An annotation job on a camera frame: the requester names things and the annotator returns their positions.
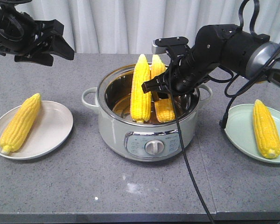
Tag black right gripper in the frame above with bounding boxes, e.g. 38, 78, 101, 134
141, 50, 215, 101

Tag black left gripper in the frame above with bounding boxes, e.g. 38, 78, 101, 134
0, 7, 75, 66

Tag pale spotted corn cob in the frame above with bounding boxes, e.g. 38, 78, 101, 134
151, 55, 175, 123

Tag yellow corn cob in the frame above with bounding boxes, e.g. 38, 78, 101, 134
130, 54, 151, 123
252, 99, 280, 159
0, 93, 42, 154

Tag white round plate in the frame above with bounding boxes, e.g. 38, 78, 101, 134
0, 101, 73, 160

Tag green round plate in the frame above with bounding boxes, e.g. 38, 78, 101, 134
224, 104, 280, 164

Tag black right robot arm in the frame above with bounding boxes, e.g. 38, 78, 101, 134
142, 24, 280, 96

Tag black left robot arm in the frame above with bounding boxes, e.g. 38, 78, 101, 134
0, 0, 75, 66

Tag grey pleated curtain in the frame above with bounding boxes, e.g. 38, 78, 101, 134
0, 0, 280, 56

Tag green electric cooking pot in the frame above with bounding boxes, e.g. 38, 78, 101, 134
81, 63, 213, 162

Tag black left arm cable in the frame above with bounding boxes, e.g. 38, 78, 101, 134
0, 0, 32, 42

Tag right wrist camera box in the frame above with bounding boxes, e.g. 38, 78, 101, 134
151, 36, 189, 55

